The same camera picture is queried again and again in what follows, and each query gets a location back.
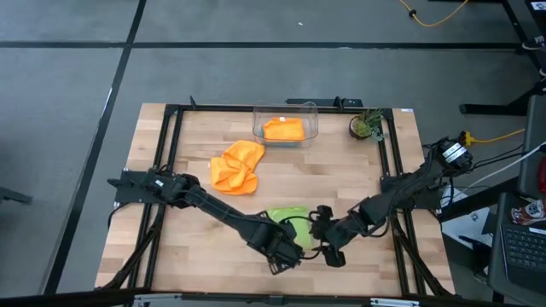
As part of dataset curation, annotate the orange microfiber towel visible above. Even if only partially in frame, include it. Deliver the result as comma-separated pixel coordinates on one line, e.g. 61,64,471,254
261,116,306,142
210,139,266,196

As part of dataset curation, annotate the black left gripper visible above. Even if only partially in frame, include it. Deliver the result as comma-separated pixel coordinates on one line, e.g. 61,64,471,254
249,221,305,264

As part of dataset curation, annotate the clear plastic bin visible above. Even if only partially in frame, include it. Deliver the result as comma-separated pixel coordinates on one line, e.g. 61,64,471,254
251,101,320,149

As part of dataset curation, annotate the dark grey side desk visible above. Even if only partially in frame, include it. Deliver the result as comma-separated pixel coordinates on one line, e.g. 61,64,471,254
487,191,546,306

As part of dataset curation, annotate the small potted succulent plant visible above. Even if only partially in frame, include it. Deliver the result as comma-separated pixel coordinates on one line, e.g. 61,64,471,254
348,108,387,143

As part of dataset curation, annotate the white cable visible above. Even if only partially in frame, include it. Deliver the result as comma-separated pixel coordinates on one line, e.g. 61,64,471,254
462,142,546,193

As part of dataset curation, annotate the yellow extension cord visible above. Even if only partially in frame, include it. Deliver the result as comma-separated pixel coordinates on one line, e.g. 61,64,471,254
459,127,526,148

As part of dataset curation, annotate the black keyboard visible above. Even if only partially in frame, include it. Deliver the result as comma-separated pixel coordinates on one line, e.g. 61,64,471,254
501,223,546,274

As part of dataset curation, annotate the yellow floor cable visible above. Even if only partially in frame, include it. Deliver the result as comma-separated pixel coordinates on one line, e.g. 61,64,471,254
396,0,470,28

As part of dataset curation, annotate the black chair base leg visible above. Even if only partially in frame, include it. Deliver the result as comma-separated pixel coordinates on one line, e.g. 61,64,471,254
0,186,33,205

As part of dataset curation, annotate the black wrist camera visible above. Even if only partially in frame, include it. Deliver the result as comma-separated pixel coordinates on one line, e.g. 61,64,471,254
267,258,296,276
321,246,347,269

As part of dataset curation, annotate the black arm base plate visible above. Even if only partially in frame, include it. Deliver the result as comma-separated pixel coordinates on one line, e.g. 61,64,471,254
380,174,441,211
107,169,175,205

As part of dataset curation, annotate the black desk leg frame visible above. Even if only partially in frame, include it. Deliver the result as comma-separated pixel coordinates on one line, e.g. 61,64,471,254
459,0,546,117

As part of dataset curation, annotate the dark grey panel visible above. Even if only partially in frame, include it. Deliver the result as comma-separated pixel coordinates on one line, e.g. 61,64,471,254
517,94,546,198

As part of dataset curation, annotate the white box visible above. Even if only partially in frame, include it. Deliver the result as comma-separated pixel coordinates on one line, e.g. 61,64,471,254
440,187,496,251

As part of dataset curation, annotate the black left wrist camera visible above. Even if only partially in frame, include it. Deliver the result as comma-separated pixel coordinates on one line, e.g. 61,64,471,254
267,258,296,276

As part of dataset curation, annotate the black front rail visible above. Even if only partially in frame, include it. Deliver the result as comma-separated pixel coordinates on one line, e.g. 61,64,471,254
0,288,546,307

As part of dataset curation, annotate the red object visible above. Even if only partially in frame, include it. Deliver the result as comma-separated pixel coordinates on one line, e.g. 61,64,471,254
537,156,546,195

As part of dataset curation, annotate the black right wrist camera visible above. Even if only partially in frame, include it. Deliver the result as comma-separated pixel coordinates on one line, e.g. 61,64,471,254
321,246,347,269

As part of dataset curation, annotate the black metal table frame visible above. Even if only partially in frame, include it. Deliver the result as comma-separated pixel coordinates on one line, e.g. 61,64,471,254
96,96,456,298

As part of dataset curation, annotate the lime green microfiber towel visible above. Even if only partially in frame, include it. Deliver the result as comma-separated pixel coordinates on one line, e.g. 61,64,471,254
265,206,316,252

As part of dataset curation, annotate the brown snack packet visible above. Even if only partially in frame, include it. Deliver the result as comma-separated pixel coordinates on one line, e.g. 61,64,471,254
509,198,546,226

